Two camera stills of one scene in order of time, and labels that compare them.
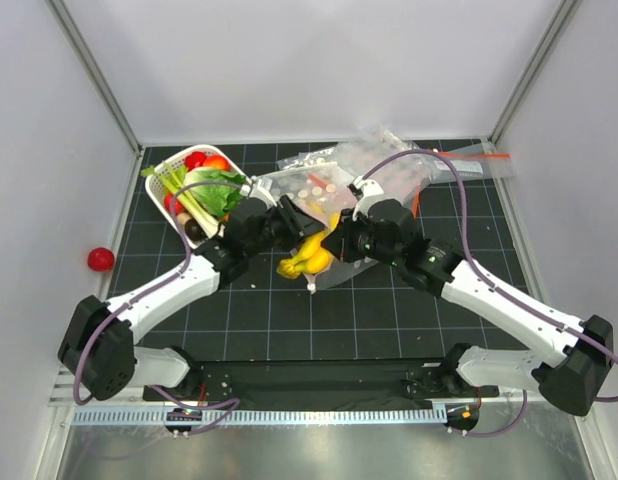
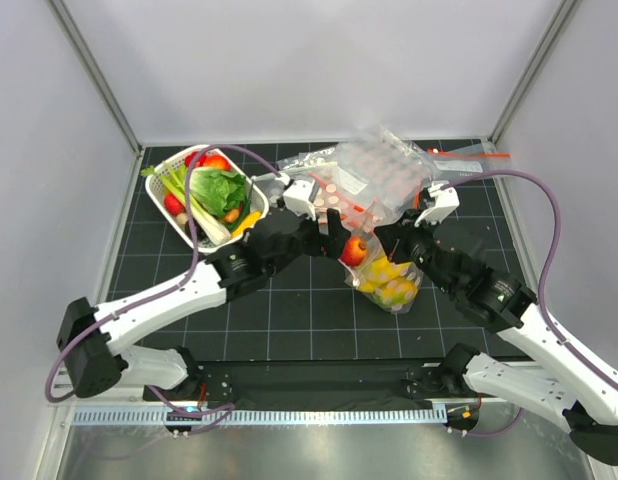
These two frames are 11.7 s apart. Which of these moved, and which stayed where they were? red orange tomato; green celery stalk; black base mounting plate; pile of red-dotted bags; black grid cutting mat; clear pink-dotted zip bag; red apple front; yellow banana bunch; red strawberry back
Moved: yellow banana bunch; red apple front; clear pink-dotted zip bag
Stayed: red strawberry back; black grid cutting mat; black base mounting plate; pile of red-dotted bags; green celery stalk; red orange tomato
